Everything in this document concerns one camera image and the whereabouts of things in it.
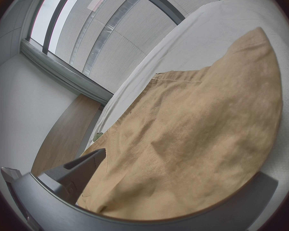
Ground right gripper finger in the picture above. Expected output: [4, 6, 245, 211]
[37, 148, 107, 205]

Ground bed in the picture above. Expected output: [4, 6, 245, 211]
[30, 0, 289, 177]

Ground tan trousers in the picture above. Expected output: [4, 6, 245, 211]
[76, 27, 283, 221]

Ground grey-green curtain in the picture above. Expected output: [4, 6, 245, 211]
[20, 39, 114, 106]

